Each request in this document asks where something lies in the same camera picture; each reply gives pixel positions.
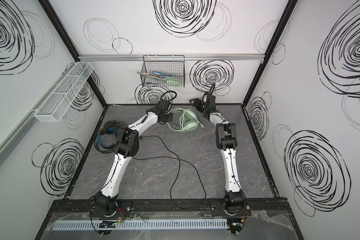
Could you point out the black wire basket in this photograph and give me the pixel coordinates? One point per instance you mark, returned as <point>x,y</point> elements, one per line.
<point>175,71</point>

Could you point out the black and blue headphones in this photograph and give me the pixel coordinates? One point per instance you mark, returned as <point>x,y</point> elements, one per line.
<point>106,138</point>

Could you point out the clear wall shelf bin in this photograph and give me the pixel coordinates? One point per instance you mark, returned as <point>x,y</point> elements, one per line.
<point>71,91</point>

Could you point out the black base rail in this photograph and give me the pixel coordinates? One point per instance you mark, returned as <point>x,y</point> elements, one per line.
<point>129,208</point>

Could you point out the black corner frame post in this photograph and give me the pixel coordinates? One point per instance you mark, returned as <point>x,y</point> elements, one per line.
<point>54,19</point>

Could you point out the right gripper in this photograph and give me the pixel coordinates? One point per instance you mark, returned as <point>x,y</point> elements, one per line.
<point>198,105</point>

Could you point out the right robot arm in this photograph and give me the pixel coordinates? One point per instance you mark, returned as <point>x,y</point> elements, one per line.
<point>227,142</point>

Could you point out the mint green headphones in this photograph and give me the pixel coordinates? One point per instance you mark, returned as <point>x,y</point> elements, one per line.
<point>188,121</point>

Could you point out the side wall aluminium rail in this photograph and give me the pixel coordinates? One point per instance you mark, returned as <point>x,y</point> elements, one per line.
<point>18,133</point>

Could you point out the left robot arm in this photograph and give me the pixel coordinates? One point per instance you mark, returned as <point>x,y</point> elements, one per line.
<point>124,141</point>

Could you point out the right corner frame post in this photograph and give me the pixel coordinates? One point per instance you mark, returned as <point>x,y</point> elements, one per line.
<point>291,4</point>

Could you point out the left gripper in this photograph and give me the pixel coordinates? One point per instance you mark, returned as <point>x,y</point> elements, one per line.
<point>167,117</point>

